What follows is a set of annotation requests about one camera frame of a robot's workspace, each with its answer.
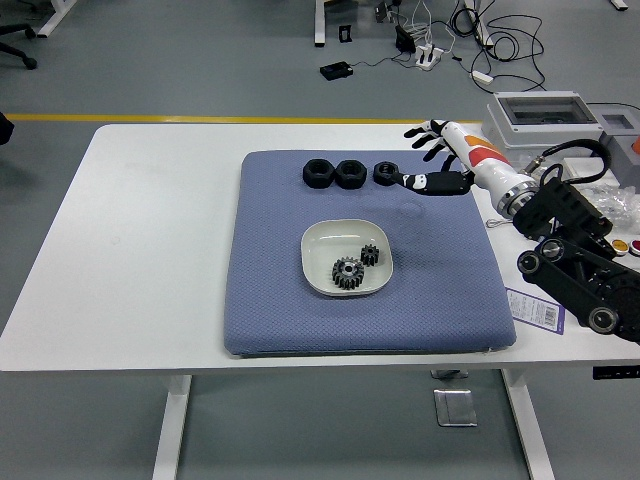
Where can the white orange robot right hand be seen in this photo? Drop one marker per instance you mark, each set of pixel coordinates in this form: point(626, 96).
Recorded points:
point(487, 162)

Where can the small black gear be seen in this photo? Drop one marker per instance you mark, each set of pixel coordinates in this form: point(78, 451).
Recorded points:
point(371, 255)

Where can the large black gear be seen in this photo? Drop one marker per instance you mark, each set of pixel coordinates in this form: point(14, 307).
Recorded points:
point(348, 274)

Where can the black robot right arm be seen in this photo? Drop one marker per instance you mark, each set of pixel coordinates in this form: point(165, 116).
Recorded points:
point(565, 215)

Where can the small black hex nut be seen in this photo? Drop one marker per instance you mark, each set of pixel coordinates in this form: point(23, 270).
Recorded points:
point(384, 172)

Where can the large black hex nut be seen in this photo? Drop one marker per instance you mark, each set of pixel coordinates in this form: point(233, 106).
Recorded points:
point(350, 174)
point(318, 174)

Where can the grey orange button box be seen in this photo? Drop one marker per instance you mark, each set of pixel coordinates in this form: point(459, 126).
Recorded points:
point(622, 135)

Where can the white plug adapter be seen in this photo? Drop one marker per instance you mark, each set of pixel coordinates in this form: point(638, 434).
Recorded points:
point(482, 77)

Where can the white power strip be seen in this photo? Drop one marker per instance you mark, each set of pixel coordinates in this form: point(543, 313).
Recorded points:
point(429, 56)

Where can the clear plastic bag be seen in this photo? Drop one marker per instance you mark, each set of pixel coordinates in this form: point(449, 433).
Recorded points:
point(620, 205)

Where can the black charger brick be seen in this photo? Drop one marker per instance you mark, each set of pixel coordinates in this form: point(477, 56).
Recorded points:
point(404, 40)

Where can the purple label card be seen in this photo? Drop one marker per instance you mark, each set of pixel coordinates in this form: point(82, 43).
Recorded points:
point(535, 310)

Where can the black power adapter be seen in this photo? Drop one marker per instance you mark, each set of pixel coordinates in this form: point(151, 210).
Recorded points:
point(336, 70)

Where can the white square dish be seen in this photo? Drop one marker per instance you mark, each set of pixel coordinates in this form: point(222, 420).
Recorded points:
point(325, 240)

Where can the white desk leg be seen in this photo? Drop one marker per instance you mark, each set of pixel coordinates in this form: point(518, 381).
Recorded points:
point(321, 22)
point(55, 17)

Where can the black desk control panel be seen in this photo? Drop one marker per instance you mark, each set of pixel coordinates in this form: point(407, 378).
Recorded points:
point(615, 373)

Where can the metal floor plate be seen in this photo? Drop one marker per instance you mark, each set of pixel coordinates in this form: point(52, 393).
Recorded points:
point(454, 407)

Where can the blue-grey padded mat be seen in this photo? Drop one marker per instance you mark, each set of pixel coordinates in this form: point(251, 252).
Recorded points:
point(280, 310)

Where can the white table leg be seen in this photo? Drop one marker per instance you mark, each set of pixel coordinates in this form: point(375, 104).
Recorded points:
point(530, 430)
point(170, 430)

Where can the yellow floor tape line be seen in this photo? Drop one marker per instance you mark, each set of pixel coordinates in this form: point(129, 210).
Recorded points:
point(150, 118)

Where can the person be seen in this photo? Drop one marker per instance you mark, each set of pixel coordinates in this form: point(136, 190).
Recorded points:
point(5, 129)

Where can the black office chair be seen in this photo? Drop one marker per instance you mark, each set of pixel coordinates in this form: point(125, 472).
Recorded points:
point(15, 30)

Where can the grey electrical enclosure box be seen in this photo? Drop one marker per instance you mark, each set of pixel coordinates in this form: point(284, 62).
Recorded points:
point(540, 130)

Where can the black floor bracket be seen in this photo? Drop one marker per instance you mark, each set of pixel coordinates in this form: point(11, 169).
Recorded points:
point(345, 33)

